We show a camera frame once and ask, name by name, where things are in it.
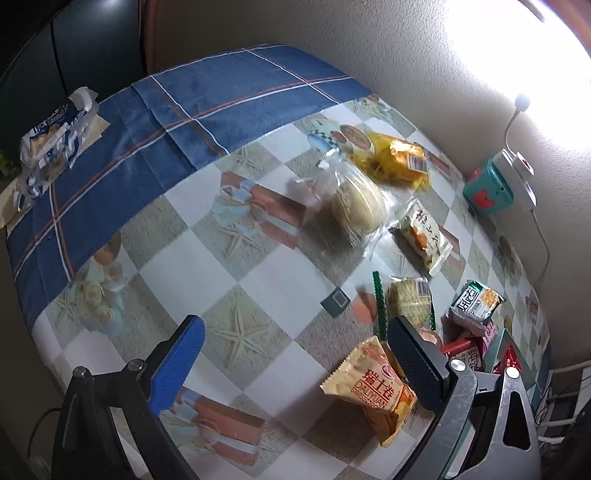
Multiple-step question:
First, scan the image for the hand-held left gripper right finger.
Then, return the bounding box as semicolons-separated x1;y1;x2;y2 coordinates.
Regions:
387;316;542;480

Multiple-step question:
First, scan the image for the pink snack packet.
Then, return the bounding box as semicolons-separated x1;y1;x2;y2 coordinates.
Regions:
468;323;499;372

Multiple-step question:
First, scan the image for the white gooseneck plug lamp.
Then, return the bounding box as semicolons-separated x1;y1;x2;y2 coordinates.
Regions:
503;95;535;178

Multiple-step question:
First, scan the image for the orange cake roll packet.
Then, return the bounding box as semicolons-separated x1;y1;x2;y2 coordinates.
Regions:
320;335;419;448

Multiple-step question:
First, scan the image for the dark cabinet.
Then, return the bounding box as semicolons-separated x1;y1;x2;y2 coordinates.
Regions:
0;0;148;162

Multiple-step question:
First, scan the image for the white power strip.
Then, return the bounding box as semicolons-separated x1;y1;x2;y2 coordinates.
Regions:
493;152;539;208

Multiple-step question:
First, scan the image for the blue and white biscuit packet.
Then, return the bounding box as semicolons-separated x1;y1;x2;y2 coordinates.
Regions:
13;87;100;210

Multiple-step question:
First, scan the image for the white and orange snack packet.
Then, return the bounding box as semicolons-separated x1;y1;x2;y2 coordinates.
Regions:
390;199;453;277

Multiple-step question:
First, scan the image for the small red snack packet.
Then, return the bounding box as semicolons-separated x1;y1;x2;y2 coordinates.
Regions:
492;346;522;374

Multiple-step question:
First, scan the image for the green-edged cracker packet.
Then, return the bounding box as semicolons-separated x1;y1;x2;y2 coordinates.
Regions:
372;270;437;344

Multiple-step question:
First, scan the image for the checkered printed tablecloth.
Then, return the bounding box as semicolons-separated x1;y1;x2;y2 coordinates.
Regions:
28;95;552;480

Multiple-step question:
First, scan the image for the teal plastic box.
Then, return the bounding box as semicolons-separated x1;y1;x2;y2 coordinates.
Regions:
463;158;514;215

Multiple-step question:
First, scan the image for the green and white snack packet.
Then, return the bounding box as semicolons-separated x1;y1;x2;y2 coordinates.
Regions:
445;280;505;336

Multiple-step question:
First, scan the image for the grey cardboard box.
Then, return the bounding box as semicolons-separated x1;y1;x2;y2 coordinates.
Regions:
443;328;555;480

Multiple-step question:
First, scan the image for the yellow snack packet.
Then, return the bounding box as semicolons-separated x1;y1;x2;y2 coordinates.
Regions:
348;131;432;190

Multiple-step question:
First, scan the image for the clear-wrapped bread bun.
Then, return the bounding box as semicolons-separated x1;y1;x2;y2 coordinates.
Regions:
295;150;393;247

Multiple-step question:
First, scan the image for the large red snack packet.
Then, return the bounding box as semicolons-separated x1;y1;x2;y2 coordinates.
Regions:
441;337;476;358

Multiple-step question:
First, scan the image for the white metal rack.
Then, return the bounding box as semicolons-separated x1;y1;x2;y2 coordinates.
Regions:
536;362;591;444

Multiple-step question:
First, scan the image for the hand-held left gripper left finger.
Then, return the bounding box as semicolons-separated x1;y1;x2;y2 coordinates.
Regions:
51;315;206;480

